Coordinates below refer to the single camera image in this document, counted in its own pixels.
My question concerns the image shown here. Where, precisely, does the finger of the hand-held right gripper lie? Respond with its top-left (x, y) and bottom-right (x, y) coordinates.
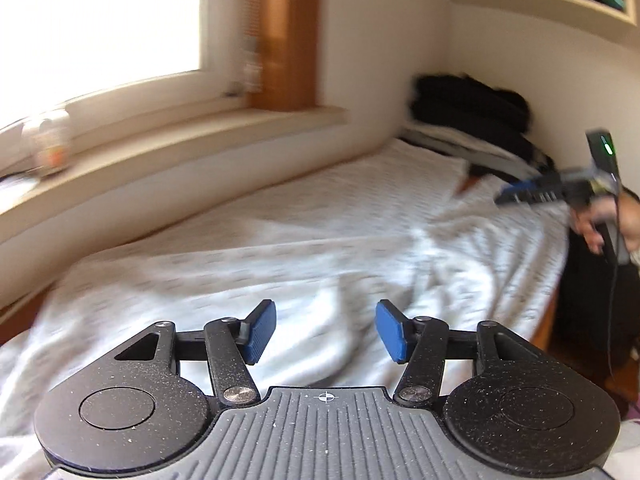
top-left (494, 172), bottom-right (566, 207)

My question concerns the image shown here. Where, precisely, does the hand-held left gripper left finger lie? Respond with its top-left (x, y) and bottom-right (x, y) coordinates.
top-left (115, 298), bottom-right (278, 406)

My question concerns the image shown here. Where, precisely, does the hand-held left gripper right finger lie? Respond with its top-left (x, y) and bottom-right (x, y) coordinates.
top-left (374, 298), bottom-right (541, 405)

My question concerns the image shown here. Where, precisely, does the white patterned bed sheet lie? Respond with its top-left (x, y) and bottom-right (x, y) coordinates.
top-left (0, 137), bottom-right (572, 480)

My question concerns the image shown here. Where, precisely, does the stack of folded dark clothes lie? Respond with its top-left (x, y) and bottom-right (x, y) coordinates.
top-left (406, 73), bottom-right (557, 182)

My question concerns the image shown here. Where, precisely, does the person's right hand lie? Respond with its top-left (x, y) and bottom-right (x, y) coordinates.
top-left (569, 194), bottom-right (640, 256)

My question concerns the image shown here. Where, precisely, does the beige window sill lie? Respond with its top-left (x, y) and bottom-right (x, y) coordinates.
top-left (0, 104), bottom-right (351, 243)

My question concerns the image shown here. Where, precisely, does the brown wooden window trim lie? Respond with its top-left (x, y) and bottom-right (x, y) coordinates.
top-left (244, 0), bottom-right (322, 111)

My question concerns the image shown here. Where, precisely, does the glass jar with white lid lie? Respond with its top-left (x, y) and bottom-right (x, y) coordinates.
top-left (21, 109), bottom-right (74, 177)

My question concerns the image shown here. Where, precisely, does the window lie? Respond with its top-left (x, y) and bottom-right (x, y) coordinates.
top-left (0, 0), bottom-right (221, 128)

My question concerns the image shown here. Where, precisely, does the beige wall shelf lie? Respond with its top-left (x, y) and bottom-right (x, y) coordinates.
top-left (419, 0), bottom-right (640, 47)

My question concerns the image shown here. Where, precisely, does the blind bead cord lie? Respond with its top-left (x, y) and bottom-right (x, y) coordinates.
top-left (239, 0), bottom-right (265, 95)

